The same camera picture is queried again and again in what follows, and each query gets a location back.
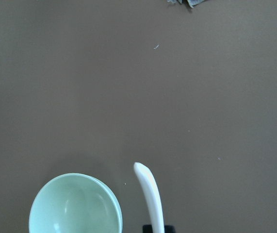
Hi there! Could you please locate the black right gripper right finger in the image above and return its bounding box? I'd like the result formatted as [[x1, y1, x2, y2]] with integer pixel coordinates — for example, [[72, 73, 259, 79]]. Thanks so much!
[[164, 225, 176, 233]]

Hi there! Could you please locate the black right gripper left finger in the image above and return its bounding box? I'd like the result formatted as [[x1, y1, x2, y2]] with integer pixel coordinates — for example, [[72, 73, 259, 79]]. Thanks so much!
[[142, 225, 153, 233]]

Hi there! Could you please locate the white ceramic spoon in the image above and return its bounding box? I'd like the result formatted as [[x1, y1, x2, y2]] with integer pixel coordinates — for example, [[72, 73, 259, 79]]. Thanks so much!
[[133, 162, 165, 233]]

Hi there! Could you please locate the light green bowl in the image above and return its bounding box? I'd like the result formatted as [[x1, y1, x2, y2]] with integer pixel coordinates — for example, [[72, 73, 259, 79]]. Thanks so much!
[[29, 173, 123, 233]]

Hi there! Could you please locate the grey folded cloth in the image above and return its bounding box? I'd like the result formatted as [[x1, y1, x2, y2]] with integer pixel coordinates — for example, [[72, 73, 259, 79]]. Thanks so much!
[[167, 0, 205, 8]]

